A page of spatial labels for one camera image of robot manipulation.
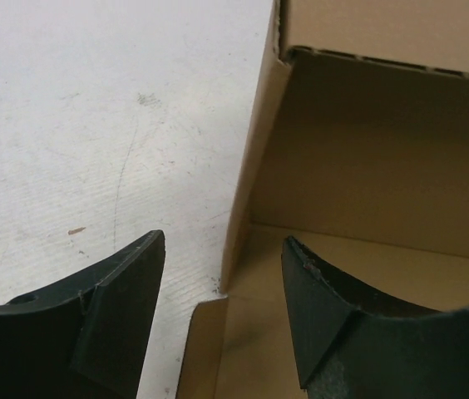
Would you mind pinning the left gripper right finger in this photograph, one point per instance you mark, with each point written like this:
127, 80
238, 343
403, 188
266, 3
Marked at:
352, 340

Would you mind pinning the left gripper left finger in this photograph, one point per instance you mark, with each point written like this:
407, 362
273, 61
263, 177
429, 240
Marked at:
86, 335

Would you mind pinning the large brown cardboard box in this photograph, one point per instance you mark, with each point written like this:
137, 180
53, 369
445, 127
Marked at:
358, 147

